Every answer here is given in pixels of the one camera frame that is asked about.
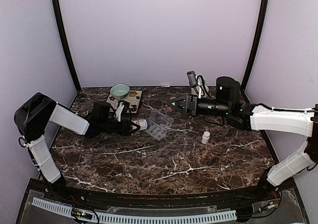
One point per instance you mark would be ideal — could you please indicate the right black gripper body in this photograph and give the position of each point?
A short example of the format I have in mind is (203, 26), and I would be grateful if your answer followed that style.
(193, 112)

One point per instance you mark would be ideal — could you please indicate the beige ceramic mug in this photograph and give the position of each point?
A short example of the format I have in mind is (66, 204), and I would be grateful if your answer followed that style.
(204, 90)

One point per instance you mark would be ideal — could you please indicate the black frame post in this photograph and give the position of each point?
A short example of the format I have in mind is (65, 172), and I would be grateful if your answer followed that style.
(65, 44)
(255, 43)

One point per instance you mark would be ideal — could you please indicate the small white pill bottle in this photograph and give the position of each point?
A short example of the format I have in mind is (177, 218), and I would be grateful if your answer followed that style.
(205, 137)

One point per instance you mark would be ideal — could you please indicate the left black frame post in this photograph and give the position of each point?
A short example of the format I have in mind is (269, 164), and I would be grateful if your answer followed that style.
(65, 44)

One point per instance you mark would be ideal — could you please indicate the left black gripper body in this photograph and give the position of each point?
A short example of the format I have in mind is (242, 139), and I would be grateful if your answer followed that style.
(106, 128)

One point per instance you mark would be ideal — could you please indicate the right black frame post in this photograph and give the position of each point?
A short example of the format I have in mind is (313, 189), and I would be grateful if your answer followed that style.
(255, 43)

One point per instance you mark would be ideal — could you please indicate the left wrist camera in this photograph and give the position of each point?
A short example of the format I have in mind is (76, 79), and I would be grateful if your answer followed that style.
(103, 111)

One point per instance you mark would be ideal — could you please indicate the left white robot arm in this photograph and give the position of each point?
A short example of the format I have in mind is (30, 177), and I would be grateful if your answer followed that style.
(40, 112)

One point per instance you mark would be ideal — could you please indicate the orange pill bottle grey cap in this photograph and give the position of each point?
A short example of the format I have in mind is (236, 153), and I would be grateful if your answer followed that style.
(143, 123)

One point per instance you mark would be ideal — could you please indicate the floral square plate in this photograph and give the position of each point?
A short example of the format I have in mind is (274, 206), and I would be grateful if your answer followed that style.
(133, 98)

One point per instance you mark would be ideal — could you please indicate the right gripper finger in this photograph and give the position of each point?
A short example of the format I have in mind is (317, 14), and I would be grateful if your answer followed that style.
(177, 101)
(180, 109)

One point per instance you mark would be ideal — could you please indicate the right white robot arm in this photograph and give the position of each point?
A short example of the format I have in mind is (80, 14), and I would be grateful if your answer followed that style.
(258, 117)

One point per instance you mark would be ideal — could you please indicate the white slotted cable duct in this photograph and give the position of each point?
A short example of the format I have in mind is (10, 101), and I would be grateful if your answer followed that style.
(133, 216)

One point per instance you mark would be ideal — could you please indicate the clear plastic pill organizer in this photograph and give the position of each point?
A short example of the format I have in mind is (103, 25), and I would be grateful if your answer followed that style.
(158, 124)

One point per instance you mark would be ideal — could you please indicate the green ceramic bowl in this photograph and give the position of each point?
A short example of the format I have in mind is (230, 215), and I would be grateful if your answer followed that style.
(120, 91)

